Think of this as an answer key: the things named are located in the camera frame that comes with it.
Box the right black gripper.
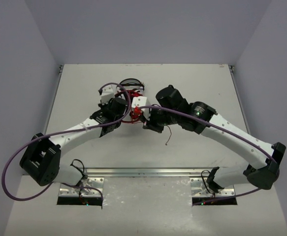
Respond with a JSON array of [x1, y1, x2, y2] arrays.
[[140, 105, 179, 134]]

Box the red black headphones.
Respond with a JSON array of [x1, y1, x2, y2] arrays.
[[115, 89, 144, 124]]

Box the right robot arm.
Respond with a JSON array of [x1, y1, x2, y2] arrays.
[[133, 85, 286, 193]]

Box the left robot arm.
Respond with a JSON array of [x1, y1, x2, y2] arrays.
[[20, 97, 128, 186]]

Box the white black headphones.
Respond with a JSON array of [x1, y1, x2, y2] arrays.
[[119, 78, 145, 94]]

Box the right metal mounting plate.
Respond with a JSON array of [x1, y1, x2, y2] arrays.
[[190, 177, 235, 198]]

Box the metal mounting plate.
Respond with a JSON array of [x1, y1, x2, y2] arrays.
[[59, 177, 104, 197], [190, 177, 235, 198]]

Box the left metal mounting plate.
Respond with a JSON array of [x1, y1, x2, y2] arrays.
[[59, 177, 104, 197]]

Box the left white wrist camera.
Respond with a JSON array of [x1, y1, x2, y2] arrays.
[[99, 85, 115, 105]]

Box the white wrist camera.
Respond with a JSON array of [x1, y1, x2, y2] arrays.
[[131, 96, 151, 119], [99, 85, 115, 105]]

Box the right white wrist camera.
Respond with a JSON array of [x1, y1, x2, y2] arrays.
[[131, 96, 151, 119]]

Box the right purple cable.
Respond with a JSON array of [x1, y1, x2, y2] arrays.
[[138, 105, 279, 206]]

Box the aluminium table rail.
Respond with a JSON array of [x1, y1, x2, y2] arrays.
[[85, 167, 211, 177]]

